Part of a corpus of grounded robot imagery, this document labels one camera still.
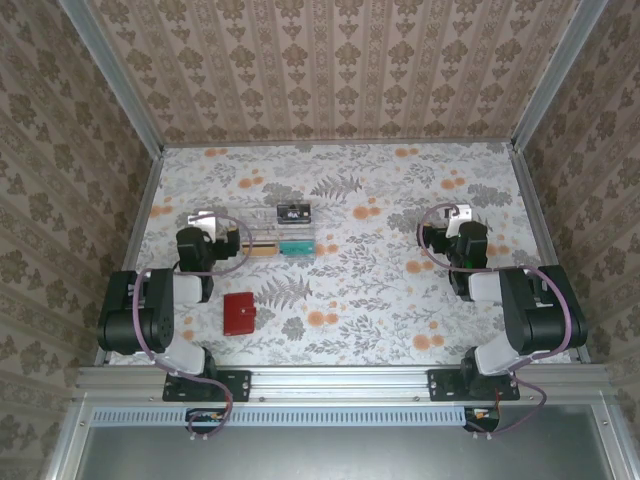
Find floral table covering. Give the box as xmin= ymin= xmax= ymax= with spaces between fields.
xmin=107 ymin=143 xmax=575 ymax=367

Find white slotted cable duct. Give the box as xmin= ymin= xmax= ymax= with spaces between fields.
xmin=91 ymin=405 xmax=469 ymax=427

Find black card with white print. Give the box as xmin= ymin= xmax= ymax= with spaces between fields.
xmin=275 ymin=201 xmax=314 ymax=225

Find clear acrylic card organizer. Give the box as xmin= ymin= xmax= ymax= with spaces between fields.
xmin=238 ymin=203 xmax=318 ymax=259

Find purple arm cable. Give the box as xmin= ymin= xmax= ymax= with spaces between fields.
xmin=131 ymin=207 xmax=253 ymax=444
xmin=417 ymin=201 xmax=574 ymax=442

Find grey metal panel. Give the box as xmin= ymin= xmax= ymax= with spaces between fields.
xmin=47 ymin=404 xmax=631 ymax=480

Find long aluminium mounting rail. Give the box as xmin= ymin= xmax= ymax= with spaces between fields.
xmin=73 ymin=363 xmax=615 ymax=405

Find small black controller board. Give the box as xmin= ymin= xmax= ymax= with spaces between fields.
xmin=185 ymin=407 xmax=230 ymax=434
xmin=463 ymin=405 xmax=502 ymax=432

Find thin aluminium wall rail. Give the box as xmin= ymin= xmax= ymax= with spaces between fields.
xmin=162 ymin=139 xmax=516 ymax=149

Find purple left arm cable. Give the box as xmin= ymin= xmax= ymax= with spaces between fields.
xmin=131 ymin=207 xmax=253 ymax=444

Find red card holder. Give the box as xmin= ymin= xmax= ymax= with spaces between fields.
xmin=222 ymin=291 xmax=258 ymax=338

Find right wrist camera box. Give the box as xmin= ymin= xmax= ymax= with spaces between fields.
xmin=445 ymin=203 xmax=473 ymax=240

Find gold credit card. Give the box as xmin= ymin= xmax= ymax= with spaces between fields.
xmin=241 ymin=241 xmax=279 ymax=258

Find aluminium side rail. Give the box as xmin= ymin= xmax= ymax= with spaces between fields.
xmin=508 ymin=142 xmax=595 ymax=365
xmin=93 ymin=148 xmax=167 ymax=367

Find teal credit card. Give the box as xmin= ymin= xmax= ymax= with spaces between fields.
xmin=279 ymin=240 xmax=317 ymax=258

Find aluminium frame post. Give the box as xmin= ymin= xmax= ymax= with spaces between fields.
xmin=58 ymin=0 xmax=166 ymax=157
xmin=509 ymin=0 xmax=612 ymax=152

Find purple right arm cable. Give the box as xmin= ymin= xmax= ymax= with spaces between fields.
xmin=417 ymin=201 xmax=574 ymax=442

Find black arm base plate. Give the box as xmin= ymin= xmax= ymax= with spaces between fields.
xmin=162 ymin=368 xmax=252 ymax=403
xmin=427 ymin=368 xmax=521 ymax=403

